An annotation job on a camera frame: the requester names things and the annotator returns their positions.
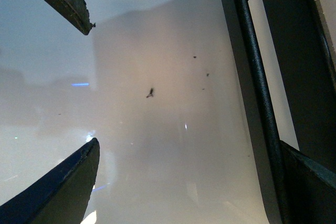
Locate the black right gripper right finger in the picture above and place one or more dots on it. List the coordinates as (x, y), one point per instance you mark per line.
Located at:
(311, 188)

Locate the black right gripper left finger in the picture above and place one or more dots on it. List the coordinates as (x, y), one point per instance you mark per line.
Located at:
(61, 195)

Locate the black drawer handle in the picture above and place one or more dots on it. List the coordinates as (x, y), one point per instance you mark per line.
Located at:
(265, 108)

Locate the white drawer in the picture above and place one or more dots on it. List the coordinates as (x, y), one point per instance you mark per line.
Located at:
(156, 83)

